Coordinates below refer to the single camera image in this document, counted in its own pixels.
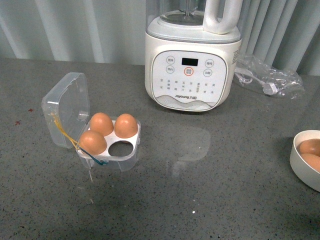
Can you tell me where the white power cable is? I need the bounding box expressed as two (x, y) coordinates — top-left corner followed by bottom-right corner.
(233, 67), (278, 96)

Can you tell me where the clear plastic egg box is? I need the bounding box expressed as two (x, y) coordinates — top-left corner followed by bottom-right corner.
(41, 72), (141, 172)

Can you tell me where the brown egg front left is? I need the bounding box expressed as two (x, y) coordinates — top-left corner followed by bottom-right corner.
(79, 130), (107, 155)

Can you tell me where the brown egg back right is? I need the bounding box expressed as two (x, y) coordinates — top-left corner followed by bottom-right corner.
(114, 113), (138, 139)

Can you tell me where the white round bowl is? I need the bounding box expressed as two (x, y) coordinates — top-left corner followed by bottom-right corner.
(289, 130), (320, 192)

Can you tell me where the white Joyoung blender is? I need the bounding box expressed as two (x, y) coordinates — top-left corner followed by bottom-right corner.
(145, 0), (243, 112)

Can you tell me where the yellow blue string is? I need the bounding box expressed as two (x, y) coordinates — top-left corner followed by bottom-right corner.
(50, 112), (109, 166)

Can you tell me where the brown egg back left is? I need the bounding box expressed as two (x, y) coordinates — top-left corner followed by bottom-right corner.
(89, 112), (114, 137)

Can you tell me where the clear plastic bag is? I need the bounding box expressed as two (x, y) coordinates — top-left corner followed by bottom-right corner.
(233, 54), (305, 99)

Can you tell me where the brown egg in bowl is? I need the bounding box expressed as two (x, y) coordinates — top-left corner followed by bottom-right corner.
(299, 138), (320, 156)
(301, 153), (320, 172)

